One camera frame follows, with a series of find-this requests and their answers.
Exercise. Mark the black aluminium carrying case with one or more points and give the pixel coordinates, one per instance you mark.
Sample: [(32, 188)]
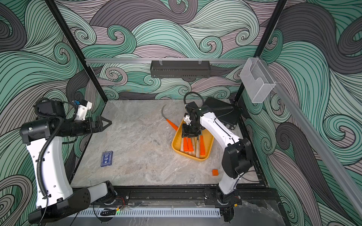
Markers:
[(225, 112)]

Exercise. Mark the yellow plastic storage tray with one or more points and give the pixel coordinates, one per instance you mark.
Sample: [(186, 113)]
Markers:
[(208, 143)]

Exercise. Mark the large wooden handle sickle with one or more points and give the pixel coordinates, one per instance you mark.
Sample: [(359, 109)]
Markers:
[(182, 146)]

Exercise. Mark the clear plastic wall bin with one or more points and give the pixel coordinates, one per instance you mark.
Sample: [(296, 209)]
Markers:
[(257, 79)]

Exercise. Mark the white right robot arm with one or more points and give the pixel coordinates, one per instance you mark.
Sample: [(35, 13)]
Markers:
[(237, 156)]

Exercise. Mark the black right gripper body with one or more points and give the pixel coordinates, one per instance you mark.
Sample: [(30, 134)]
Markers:
[(196, 126)]

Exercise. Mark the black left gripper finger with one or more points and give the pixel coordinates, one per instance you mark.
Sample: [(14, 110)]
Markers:
[(103, 121), (106, 127)]

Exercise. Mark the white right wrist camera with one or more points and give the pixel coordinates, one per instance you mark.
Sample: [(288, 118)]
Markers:
[(187, 119)]

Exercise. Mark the black vertical frame post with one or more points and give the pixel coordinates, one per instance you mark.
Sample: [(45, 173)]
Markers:
[(269, 13), (67, 32)]

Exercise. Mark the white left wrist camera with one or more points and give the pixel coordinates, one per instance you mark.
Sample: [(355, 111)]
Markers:
[(82, 107)]

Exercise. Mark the black perforated wall shelf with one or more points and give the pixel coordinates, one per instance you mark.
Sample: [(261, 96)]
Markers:
[(180, 69)]

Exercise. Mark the black vertical frame post left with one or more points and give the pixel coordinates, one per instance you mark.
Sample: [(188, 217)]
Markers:
[(67, 32)]

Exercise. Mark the black vertical frame post right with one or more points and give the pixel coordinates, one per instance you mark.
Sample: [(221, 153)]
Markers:
[(269, 13)]

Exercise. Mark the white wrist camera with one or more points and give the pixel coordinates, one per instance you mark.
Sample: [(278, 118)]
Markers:
[(82, 107), (187, 119)]

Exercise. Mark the small orange block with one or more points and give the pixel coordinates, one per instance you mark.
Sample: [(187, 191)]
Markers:
[(215, 172)]

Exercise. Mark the white slotted cable duct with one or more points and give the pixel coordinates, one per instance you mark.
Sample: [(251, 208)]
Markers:
[(167, 212)]

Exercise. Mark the aluminium horizontal wall rail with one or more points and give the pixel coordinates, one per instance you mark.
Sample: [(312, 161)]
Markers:
[(128, 60)]

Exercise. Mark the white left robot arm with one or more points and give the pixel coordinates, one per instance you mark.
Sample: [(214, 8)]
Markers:
[(44, 141)]

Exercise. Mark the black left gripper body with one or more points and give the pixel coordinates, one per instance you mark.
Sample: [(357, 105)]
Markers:
[(87, 127)]

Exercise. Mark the orange handle sickle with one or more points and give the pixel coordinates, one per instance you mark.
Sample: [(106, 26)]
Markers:
[(190, 145), (173, 125), (202, 146), (185, 145)]

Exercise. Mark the blue playing card box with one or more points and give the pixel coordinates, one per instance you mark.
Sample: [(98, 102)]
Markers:
[(106, 159)]

